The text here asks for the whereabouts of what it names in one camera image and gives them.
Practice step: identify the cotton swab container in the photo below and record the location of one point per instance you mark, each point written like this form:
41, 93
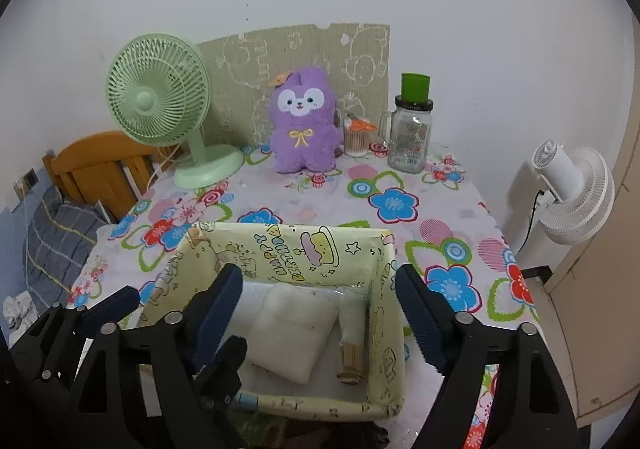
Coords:
356, 141

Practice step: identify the white circulator fan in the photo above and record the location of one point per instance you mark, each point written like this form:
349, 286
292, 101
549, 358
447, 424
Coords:
575, 199

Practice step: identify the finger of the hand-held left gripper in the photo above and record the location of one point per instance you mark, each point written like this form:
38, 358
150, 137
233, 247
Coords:
227, 354
116, 304

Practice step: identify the green desk fan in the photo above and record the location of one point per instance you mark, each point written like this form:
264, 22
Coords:
150, 99

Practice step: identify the white crumpled cloth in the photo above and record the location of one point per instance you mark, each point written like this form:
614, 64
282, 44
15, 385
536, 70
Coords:
17, 309

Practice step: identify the glass jar mug green lid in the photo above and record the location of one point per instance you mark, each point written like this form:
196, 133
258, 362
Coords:
407, 144

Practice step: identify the beige cabinet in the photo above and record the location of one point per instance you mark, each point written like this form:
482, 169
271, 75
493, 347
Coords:
600, 329

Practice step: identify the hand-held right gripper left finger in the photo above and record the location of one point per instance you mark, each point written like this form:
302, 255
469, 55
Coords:
216, 319

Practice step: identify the yellow printed fabric storage box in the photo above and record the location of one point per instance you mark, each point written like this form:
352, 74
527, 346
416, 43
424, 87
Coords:
280, 254

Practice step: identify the grey plaid bedding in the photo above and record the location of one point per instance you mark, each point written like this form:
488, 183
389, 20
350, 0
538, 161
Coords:
55, 239

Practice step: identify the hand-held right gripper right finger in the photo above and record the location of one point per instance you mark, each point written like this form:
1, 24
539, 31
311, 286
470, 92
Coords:
421, 321

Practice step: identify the floral tablecloth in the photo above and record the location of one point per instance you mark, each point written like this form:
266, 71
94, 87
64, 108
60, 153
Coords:
310, 209

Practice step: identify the wooden bed headboard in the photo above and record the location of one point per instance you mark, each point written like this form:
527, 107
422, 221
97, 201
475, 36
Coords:
85, 164

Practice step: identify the purple plush toy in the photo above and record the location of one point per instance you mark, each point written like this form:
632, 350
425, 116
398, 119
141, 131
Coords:
300, 149

